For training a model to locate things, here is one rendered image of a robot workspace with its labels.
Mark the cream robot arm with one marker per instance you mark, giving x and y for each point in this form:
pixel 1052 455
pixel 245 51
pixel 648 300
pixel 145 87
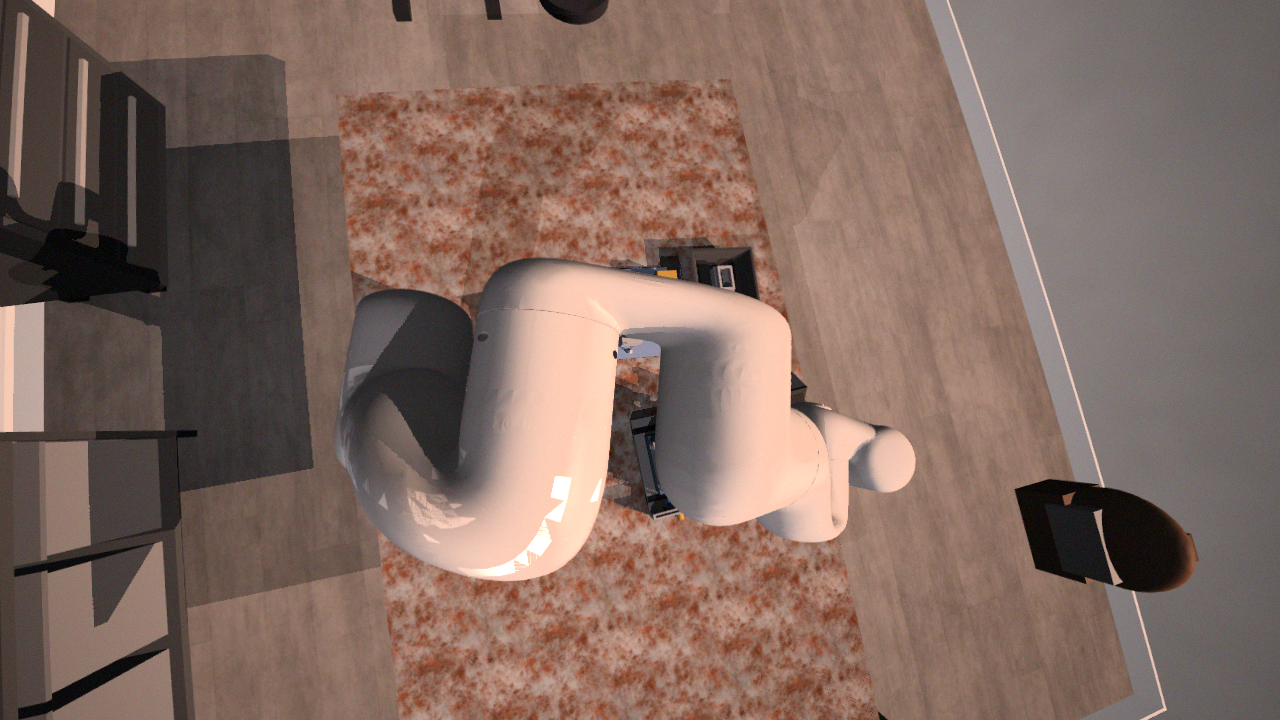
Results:
pixel 503 479

